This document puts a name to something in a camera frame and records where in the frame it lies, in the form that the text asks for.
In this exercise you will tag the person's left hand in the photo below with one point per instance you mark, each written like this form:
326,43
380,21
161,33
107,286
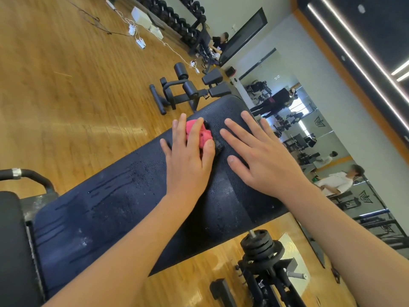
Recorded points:
185,169

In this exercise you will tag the person's right hand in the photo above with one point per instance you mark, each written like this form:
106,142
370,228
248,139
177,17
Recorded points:
268,163

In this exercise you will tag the pink cleaning cloth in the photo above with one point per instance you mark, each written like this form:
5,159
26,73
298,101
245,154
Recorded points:
207,136

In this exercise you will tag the person's right forearm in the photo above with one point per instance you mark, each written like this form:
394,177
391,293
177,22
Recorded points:
358,246

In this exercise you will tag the person's left forearm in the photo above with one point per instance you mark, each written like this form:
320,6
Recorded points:
121,259

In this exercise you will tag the black gym machine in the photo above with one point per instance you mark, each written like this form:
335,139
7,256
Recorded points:
188,89

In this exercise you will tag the black weight plate stack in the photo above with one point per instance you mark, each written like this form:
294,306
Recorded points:
262,245

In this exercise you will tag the white power strip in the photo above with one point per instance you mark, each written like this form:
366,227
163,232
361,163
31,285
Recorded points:
132,28
140,42

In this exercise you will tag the black dumbbell rack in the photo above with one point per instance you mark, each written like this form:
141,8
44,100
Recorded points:
172,16

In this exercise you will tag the white box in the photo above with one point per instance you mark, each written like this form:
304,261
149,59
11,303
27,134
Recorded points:
147,19

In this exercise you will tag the large wall mirror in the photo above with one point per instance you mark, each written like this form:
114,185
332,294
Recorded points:
319,137

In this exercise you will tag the black wall screen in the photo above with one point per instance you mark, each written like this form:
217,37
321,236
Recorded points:
246,35

